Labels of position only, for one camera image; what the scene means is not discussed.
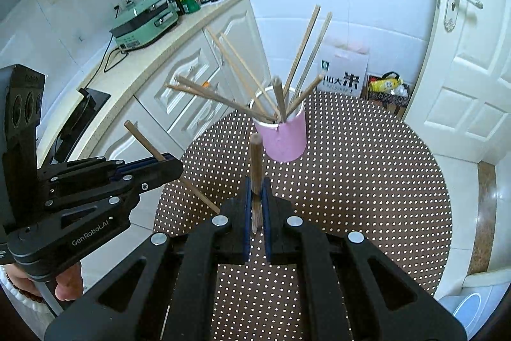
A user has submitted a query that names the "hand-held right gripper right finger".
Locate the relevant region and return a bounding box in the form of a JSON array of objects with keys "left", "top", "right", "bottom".
[{"left": 261, "top": 181, "right": 468, "bottom": 341}]

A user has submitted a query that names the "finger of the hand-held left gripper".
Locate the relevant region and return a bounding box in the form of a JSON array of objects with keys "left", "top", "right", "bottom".
[
  {"left": 8, "top": 159, "right": 184, "bottom": 275},
  {"left": 37, "top": 153, "right": 176, "bottom": 192}
]

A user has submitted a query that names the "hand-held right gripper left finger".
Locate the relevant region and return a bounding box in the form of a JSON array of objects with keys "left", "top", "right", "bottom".
[{"left": 44, "top": 176, "right": 254, "bottom": 341}]

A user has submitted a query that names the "single wooden chopstick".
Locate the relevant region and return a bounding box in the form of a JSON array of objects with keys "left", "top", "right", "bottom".
[
  {"left": 249, "top": 133, "right": 263, "bottom": 234},
  {"left": 124, "top": 120, "right": 221, "bottom": 214}
]

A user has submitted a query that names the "pink cup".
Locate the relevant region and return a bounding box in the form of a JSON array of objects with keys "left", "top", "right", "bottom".
[{"left": 249, "top": 85, "right": 308, "bottom": 163}]

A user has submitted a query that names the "bunch of wooden chopsticks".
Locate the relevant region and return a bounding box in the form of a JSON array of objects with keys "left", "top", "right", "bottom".
[{"left": 164, "top": 4, "right": 333, "bottom": 124}]

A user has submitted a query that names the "person's left forearm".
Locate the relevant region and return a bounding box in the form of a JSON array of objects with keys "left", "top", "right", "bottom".
[{"left": 0, "top": 265, "right": 54, "bottom": 334}]

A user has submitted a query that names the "person's left hand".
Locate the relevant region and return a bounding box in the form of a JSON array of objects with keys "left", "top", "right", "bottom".
[{"left": 54, "top": 263, "right": 85, "bottom": 302}]

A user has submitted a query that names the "black cooktop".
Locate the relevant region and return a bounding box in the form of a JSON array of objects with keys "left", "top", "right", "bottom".
[{"left": 50, "top": 86, "right": 111, "bottom": 166}]

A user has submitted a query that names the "brown dotted tablecloth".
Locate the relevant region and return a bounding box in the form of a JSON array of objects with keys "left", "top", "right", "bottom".
[{"left": 154, "top": 90, "right": 454, "bottom": 341}]

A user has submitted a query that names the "beige countertop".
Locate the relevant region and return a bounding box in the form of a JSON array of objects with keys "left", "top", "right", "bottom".
[{"left": 34, "top": 0, "right": 250, "bottom": 166}]

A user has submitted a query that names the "white kitchen cabinet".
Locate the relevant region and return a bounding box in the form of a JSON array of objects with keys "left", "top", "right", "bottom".
[{"left": 38, "top": 0, "right": 272, "bottom": 182}]

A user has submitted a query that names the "green electric cooker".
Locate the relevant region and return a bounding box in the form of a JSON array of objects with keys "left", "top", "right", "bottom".
[{"left": 110, "top": 0, "right": 179, "bottom": 52}]

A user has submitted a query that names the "dark patterned box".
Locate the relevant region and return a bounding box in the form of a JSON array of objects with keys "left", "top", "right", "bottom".
[{"left": 361, "top": 74, "right": 412, "bottom": 116}]

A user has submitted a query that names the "white printed bag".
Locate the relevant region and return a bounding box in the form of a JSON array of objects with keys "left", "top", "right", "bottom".
[{"left": 317, "top": 41, "right": 370, "bottom": 97}]

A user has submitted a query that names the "yellow plastic bag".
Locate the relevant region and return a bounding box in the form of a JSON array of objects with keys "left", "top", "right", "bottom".
[{"left": 369, "top": 72, "right": 404, "bottom": 94}]

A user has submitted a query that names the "pale blue round object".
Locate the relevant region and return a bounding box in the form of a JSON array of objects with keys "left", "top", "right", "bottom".
[{"left": 439, "top": 290, "right": 484, "bottom": 326}]

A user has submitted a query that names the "white door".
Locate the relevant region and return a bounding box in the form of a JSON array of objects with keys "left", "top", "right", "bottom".
[{"left": 403, "top": 0, "right": 511, "bottom": 166}]

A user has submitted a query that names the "brown beaded bracelet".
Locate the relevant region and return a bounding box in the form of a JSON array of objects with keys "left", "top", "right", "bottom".
[{"left": 2, "top": 271, "right": 45, "bottom": 305}]

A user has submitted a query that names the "black power cable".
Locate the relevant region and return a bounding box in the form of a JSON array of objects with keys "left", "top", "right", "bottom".
[{"left": 104, "top": 33, "right": 129, "bottom": 75}]

